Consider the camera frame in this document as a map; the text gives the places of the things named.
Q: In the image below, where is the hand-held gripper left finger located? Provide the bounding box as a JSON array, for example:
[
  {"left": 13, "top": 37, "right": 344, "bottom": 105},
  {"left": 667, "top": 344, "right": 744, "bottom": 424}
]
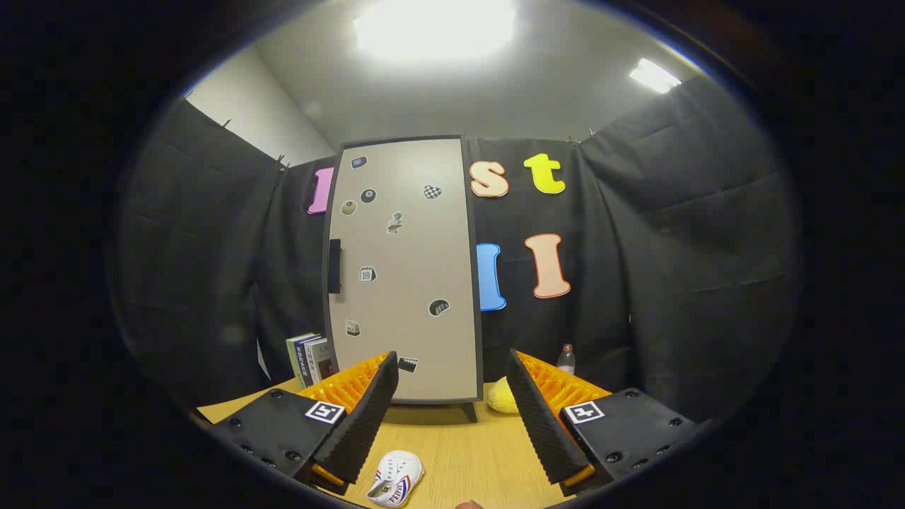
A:
[{"left": 205, "top": 351, "right": 400, "bottom": 496}]

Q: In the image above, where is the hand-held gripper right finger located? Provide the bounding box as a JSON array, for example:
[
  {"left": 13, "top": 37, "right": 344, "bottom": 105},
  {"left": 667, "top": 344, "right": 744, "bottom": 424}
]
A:
[{"left": 506, "top": 349, "right": 704, "bottom": 498}]

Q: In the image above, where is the white canvas shoe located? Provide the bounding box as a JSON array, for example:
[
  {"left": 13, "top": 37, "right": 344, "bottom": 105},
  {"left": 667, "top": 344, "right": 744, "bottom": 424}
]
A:
[{"left": 366, "top": 450, "right": 425, "bottom": 508}]

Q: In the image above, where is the dark grey shoe cabinet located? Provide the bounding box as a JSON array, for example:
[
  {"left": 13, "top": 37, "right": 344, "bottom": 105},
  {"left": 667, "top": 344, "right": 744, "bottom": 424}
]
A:
[{"left": 322, "top": 134, "right": 486, "bottom": 423}]

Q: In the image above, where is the beige shoe cabinet door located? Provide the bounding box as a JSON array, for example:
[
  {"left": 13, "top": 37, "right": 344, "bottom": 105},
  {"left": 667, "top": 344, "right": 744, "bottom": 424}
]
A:
[{"left": 327, "top": 138, "right": 480, "bottom": 402}]

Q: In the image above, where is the yellow soft object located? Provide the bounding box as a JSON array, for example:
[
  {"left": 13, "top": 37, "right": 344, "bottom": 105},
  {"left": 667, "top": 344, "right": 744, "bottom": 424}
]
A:
[{"left": 486, "top": 376, "right": 520, "bottom": 414}]

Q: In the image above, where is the white book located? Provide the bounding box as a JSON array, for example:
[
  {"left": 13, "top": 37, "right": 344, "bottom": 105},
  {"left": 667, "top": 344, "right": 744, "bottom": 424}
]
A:
[{"left": 304, "top": 337, "right": 337, "bottom": 385}]

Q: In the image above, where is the dark blue book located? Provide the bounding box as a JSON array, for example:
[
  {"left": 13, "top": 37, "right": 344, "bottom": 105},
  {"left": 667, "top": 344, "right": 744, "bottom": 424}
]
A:
[{"left": 293, "top": 335, "right": 320, "bottom": 388}]

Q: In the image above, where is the black backdrop cloth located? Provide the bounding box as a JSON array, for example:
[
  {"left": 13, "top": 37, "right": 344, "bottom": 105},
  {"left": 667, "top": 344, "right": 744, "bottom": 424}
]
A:
[{"left": 117, "top": 74, "right": 803, "bottom": 425}]

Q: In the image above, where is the small ceiling light panel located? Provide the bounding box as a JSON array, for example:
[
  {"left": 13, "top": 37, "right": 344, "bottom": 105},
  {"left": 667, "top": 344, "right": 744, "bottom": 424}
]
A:
[{"left": 629, "top": 58, "right": 683, "bottom": 95}]

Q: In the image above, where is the large ceiling light panel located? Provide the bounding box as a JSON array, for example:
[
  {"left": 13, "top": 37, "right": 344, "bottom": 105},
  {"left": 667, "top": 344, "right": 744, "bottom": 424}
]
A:
[{"left": 354, "top": 0, "right": 517, "bottom": 61}]

